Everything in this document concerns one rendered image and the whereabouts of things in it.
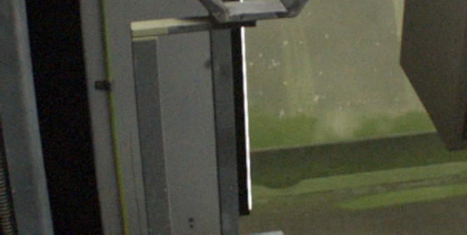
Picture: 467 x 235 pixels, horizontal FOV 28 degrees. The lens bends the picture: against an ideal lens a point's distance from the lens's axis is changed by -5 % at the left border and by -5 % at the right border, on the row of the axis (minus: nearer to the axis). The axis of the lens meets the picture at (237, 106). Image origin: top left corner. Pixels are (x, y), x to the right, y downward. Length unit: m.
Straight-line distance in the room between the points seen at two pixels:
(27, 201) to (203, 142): 0.56
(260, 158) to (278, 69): 0.25
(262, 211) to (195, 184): 1.36
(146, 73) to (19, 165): 0.15
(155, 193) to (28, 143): 0.12
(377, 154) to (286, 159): 0.26
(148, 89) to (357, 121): 2.16
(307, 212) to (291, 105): 0.32
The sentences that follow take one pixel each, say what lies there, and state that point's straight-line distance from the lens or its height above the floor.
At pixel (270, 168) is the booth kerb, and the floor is 0.11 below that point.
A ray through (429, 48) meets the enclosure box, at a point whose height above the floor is 0.64.
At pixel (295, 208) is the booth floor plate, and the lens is 2.65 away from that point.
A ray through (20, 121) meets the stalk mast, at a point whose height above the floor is 1.01.
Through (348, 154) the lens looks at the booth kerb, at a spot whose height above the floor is 0.13.
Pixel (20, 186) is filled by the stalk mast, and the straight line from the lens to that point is 0.73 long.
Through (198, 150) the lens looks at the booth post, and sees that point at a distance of 1.27.
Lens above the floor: 1.27
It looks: 21 degrees down
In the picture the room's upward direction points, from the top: 3 degrees counter-clockwise
